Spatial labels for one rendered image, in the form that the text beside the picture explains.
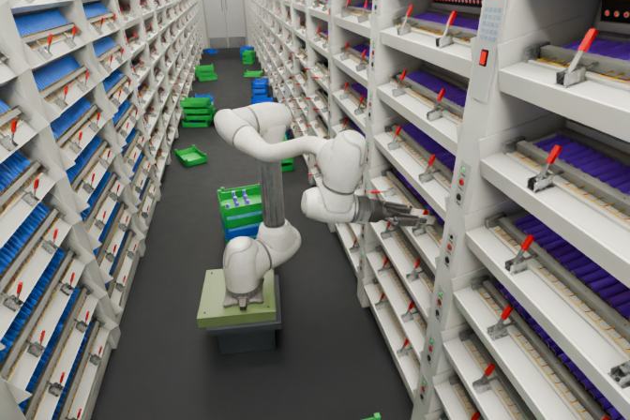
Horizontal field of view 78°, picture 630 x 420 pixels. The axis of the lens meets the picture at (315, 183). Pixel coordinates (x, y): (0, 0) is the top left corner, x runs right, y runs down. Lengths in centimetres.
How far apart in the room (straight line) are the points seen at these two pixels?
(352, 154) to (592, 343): 65
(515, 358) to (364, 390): 92
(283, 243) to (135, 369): 86
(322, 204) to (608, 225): 68
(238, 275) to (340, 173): 81
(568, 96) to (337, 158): 56
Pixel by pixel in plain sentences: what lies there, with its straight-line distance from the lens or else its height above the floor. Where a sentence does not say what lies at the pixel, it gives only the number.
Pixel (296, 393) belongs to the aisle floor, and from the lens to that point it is 184.
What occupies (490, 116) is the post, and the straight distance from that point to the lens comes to 94.
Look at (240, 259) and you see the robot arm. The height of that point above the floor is 48.
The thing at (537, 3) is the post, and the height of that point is 148.
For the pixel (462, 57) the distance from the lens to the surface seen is 103.
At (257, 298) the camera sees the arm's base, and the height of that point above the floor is 27.
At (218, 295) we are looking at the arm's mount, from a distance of 190.
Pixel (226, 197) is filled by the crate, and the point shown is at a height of 34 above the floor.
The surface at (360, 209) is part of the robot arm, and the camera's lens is 119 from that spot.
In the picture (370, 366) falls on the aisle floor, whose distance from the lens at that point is 192.
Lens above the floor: 152
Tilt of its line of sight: 28 degrees down
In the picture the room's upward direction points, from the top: 1 degrees counter-clockwise
